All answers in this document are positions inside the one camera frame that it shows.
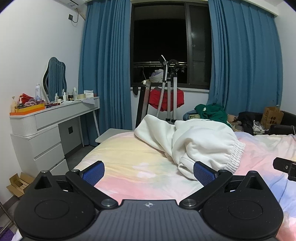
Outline white air conditioner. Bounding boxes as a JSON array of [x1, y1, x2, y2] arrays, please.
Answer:
[[54, 0, 87, 8]]

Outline white patterned cloth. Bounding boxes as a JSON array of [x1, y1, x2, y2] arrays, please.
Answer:
[[253, 120, 266, 135]]

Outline blue cloth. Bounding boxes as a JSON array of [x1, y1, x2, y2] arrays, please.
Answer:
[[183, 110, 199, 121]]

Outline brown paper bag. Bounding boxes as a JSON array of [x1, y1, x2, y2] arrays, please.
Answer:
[[261, 105, 284, 129]]

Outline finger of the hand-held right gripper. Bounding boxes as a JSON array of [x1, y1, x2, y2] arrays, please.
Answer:
[[273, 157, 296, 181]]

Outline open cardboard box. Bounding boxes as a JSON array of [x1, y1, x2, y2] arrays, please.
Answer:
[[6, 172, 35, 198]]

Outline pink scrunchies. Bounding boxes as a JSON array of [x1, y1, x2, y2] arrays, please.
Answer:
[[24, 98, 45, 107]]

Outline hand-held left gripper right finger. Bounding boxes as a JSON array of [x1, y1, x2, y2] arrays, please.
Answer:
[[179, 161, 264, 210]]

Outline red cloth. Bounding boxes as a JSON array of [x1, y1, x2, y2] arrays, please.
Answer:
[[148, 89, 185, 112]]

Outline row of cosmetic bottles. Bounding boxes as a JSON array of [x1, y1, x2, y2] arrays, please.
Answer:
[[54, 87, 78, 103]]

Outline black folded stand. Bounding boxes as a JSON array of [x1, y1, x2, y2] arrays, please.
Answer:
[[132, 80, 152, 129]]

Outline beige cloth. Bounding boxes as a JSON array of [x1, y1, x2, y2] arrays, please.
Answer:
[[228, 113, 241, 130]]

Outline pale lilac garment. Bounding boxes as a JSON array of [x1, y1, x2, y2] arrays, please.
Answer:
[[150, 69, 163, 82]]

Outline cream tissue box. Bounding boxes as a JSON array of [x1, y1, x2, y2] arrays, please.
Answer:
[[77, 90, 95, 100]]

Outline blue curtain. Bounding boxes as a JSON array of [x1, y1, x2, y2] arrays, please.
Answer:
[[78, 0, 132, 146], [208, 0, 284, 116]]

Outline wavy white-framed mirror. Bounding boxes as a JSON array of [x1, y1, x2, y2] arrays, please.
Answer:
[[42, 57, 68, 102]]

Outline green clothes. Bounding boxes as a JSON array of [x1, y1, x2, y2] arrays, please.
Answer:
[[194, 103, 232, 127]]

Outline metal clothes rail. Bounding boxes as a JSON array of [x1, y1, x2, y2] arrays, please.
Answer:
[[134, 61, 188, 67]]

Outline black sofa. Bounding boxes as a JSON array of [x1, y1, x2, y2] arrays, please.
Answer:
[[262, 111, 296, 136]]

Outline pastel tie-dye bed blanket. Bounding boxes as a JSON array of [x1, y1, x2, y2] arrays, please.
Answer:
[[70, 131, 296, 241]]

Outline orange tray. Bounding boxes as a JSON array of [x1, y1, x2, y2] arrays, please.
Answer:
[[9, 103, 46, 116]]

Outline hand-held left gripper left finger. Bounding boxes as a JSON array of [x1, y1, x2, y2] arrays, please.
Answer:
[[34, 161, 118, 209]]

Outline dark window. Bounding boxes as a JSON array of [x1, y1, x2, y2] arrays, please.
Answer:
[[131, 2, 212, 88]]

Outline white dressing table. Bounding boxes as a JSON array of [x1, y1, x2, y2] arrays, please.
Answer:
[[9, 96, 101, 176]]

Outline black clothes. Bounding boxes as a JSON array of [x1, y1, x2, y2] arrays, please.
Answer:
[[236, 111, 263, 133]]

